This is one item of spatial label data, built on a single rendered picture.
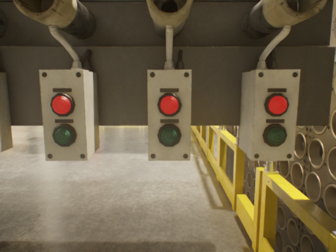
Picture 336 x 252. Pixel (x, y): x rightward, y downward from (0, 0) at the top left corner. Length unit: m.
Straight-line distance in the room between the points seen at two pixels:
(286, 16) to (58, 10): 0.30
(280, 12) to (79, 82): 0.31
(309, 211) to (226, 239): 0.64
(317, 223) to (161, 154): 0.51
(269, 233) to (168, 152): 0.87
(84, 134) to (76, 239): 1.06
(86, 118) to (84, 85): 0.05
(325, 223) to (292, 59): 0.45
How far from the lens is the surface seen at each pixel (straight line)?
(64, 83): 0.47
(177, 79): 0.44
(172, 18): 0.38
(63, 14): 0.44
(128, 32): 0.58
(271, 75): 0.47
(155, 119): 0.45
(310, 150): 2.66
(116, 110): 0.55
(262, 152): 0.48
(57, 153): 0.49
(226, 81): 0.55
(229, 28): 0.58
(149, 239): 1.43
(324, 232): 0.83
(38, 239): 1.56
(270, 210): 1.22
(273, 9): 0.44
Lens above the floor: 0.75
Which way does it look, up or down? 9 degrees down
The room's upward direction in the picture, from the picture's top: straight up
